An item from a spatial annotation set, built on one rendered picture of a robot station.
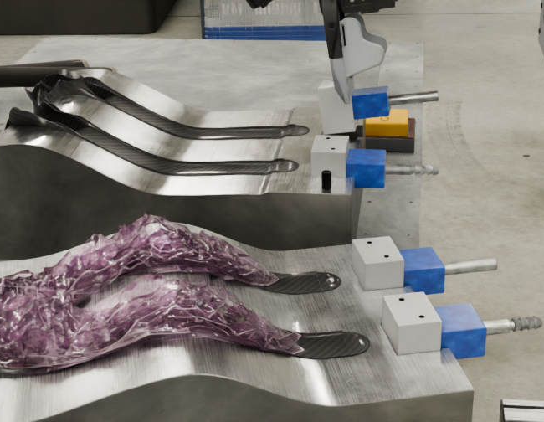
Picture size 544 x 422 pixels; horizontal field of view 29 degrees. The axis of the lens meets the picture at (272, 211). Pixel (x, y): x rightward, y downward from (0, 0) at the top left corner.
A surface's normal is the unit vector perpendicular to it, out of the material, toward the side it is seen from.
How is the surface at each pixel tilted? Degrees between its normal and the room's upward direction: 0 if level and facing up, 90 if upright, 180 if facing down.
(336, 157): 90
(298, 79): 0
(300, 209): 90
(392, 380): 0
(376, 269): 90
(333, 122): 82
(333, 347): 5
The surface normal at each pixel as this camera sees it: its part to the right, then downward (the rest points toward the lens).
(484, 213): -0.03, -0.91
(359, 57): -0.17, 0.11
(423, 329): 0.16, 0.40
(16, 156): -0.14, 0.42
